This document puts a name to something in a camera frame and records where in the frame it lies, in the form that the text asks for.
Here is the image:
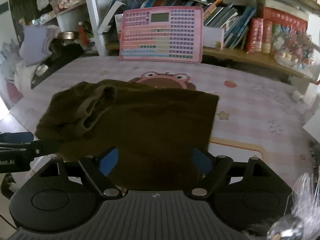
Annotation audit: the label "white cover book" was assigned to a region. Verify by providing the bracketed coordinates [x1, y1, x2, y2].
[97, 0, 126, 34]

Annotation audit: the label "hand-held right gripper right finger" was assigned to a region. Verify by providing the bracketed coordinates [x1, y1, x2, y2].
[187, 147, 278, 199]

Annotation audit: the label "pink keyboard learning board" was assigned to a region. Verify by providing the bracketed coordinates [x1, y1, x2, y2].
[119, 6, 203, 63]

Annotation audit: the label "white orange booklet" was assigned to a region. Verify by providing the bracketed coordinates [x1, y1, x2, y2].
[114, 14, 124, 43]

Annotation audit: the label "red tassel ornament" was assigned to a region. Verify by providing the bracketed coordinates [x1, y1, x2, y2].
[78, 22, 88, 46]

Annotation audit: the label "row of books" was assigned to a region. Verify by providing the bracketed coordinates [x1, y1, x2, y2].
[139, 0, 257, 49]

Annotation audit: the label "pink checkered cartoon desk mat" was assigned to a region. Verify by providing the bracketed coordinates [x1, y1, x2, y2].
[10, 55, 320, 180]

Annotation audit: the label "lavender folded cloth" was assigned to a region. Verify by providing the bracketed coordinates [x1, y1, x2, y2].
[19, 26, 61, 66]

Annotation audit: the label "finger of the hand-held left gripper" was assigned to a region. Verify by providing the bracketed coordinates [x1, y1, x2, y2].
[0, 140, 62, 158]
[0, 131, 34, 144]

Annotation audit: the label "white tape roll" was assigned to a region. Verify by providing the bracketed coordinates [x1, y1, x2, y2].
[35, 64, 49, 77]

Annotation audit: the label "grey fluffy trim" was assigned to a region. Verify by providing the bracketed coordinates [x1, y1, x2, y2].
[266, 172, 320, 240]

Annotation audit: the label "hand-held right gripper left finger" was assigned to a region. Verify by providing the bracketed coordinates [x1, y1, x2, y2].
[37, 147, 123, 199]

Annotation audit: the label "olive brown corduroy pants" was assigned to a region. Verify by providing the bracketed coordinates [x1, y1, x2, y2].
[34, 79, 220, 190]

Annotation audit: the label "metal bowl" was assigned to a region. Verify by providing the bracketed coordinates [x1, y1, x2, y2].
[59, 31, 77, 41]

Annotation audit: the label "black bag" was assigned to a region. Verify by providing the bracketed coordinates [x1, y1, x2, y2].
[30, 40, 85, 90]

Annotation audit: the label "white frame wooden bookshelf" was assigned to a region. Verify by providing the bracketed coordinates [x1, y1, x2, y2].
[82, 0, 320, 83]

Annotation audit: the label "white card box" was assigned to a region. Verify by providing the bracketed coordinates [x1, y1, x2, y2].
[203, 26, 225, 49]

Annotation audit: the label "red yellow spine book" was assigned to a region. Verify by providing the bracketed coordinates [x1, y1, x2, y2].
[262, 20, 273, 53]

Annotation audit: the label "large red hardcover book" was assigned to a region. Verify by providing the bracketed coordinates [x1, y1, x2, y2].
[261, 7, 308, 34]

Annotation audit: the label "red thick dictionary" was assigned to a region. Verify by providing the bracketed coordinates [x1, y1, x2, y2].
[246, 18, 264, 53]

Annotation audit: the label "colourful flower ornament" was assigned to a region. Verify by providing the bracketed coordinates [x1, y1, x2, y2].
[274, 31, 319, 73]

